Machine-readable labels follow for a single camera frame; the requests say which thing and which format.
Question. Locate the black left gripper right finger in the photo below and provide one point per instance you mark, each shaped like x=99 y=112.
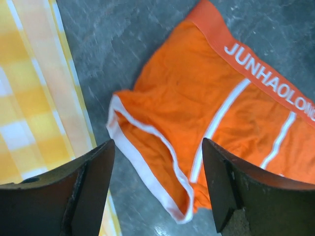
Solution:
x=247 y=200

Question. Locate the orange checkered tablecloth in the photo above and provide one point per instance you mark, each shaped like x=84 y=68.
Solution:
x=44 y=122

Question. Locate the orange boxer underwear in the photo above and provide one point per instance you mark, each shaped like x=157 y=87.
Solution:
x=203 y=83

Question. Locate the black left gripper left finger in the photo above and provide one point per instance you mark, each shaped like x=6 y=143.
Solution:
x=66 y=201

